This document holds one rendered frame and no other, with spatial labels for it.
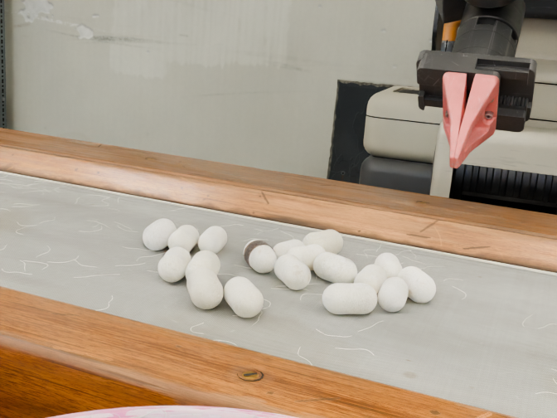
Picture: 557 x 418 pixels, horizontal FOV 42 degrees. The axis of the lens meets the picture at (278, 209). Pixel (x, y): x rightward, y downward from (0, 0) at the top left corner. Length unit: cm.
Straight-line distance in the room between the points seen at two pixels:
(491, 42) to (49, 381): 49
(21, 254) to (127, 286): 10
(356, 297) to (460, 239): 20
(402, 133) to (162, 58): 157
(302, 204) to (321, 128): 192
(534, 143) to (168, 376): 80
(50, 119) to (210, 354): 273
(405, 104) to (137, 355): 107
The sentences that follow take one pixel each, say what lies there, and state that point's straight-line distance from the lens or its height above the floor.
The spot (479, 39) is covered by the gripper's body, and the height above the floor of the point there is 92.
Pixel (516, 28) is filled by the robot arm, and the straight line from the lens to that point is 72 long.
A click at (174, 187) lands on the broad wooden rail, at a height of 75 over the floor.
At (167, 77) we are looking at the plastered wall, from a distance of 277.
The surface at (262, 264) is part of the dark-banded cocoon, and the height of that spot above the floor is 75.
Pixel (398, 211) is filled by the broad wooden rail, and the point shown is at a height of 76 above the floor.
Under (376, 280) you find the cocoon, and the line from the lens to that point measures 50.
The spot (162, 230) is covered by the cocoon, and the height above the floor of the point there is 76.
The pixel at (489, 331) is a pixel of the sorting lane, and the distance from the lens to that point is 48.
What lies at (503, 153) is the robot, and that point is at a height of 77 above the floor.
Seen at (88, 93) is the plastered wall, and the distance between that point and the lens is 294.
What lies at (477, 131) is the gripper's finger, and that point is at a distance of 67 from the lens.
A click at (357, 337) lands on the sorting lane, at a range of 44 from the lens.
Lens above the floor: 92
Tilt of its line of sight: 14 degrees down
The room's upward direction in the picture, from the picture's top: 5 degrees clockwise
